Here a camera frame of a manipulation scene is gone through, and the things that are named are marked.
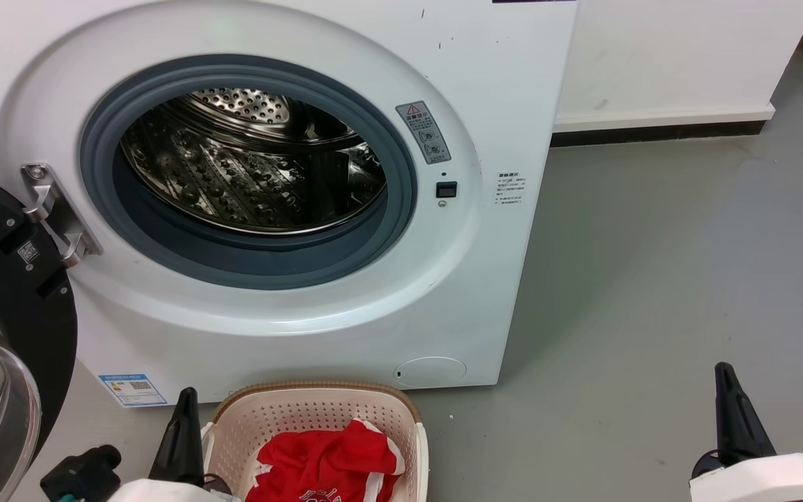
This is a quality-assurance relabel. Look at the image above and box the white front-loading washing machine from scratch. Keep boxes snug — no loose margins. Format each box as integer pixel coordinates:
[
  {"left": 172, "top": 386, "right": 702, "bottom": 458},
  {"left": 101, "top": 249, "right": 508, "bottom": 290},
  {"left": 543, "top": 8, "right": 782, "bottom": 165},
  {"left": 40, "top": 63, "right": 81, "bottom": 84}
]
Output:
[{"left": 0, "top": 0, "right": 579, "bottom": 406}]

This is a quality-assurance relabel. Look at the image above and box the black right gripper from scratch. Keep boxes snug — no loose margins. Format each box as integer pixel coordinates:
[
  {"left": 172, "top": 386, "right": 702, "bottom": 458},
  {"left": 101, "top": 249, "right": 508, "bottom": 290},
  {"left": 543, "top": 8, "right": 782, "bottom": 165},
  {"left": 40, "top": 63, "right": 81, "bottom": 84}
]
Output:
[{"left": 692, "top": 362, "right": 777, "bottom": 482}]

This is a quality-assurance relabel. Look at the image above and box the grey rubber door gasket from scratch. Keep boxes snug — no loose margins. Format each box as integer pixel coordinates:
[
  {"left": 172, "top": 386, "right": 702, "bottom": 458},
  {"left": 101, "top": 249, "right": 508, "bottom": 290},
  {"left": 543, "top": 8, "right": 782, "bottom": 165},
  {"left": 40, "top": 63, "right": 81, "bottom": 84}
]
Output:
[{"left": 79, "top": 54, "right": 418, "bottom": 290}]

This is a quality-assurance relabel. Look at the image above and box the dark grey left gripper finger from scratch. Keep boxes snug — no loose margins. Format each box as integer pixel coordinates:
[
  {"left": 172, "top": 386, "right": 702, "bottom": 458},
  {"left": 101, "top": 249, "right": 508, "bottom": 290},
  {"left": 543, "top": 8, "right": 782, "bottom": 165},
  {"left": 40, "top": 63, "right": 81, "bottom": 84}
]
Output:
[
  {"left": 148, "top": 388, "right": 190, "bottom": 487},
  {"left": 180, "top": 388, "right": 205, "bottom": 487}
]

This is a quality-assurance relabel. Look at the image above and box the stainless steel washing machine drum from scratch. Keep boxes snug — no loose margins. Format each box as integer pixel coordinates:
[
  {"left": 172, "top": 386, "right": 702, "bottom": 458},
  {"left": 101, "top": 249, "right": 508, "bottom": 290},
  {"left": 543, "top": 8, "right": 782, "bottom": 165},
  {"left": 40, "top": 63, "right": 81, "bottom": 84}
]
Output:
[{"left": 119, "top": 87, "right": 388, "bottom": 236}]

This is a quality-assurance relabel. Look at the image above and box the red garment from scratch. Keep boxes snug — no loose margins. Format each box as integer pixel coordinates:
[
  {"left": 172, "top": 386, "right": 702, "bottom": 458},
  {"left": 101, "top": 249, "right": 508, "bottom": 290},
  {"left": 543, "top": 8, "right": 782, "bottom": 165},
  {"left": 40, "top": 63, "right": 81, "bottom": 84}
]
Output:
[{"left": 245, "top": 418, "right": 406, "bottom": 502}]

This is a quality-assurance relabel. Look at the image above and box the blue energy label sticker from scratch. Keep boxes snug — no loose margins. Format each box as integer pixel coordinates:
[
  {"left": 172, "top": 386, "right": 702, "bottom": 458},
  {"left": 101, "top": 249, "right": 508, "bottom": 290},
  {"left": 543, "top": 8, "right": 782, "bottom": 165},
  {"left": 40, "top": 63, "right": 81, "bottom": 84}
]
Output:
[{"left": 98, "top": 374, "right": 167, "bottom": 407}]

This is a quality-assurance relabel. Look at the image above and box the round white filter cover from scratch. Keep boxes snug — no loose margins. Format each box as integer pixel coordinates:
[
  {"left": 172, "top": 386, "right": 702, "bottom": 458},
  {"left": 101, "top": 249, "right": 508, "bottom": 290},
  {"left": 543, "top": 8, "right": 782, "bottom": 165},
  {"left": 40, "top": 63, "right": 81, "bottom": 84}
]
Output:
[{"left": 393, "top": 356, "right": 467, "bottom": 388}]

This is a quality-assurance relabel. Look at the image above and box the white text label sticker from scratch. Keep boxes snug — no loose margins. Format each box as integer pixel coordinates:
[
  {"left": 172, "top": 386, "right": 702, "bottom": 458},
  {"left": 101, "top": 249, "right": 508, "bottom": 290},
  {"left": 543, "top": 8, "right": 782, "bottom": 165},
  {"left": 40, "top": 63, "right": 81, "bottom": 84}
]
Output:
[{"left": 498, "top": 171, "right": 528, "bottom": 206}]

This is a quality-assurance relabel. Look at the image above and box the cream perforated laundry basket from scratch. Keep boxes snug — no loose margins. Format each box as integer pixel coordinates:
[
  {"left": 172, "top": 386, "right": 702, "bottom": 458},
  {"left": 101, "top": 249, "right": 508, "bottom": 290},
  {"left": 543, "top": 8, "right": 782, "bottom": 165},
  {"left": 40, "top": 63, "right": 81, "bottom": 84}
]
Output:
[{"left": 201, "top": 381, "right": 430, "bottom": 502}]

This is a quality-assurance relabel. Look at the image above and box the grey warning sticker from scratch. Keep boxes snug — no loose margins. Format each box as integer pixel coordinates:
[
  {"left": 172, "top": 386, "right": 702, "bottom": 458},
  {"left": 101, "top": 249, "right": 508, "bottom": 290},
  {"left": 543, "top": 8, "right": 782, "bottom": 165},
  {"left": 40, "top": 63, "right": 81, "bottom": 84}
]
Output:
[{"left": 396, "top": 101, "right": 452, "bottom": 165}]

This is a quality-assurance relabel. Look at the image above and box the silver metal door hinge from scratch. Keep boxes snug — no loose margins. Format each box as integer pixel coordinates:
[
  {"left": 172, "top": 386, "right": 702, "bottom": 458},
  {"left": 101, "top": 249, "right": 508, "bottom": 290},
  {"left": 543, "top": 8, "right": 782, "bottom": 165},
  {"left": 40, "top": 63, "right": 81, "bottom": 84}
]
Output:
[{"left": 22, "top": 164, "right": 104, "bottom": 269}]

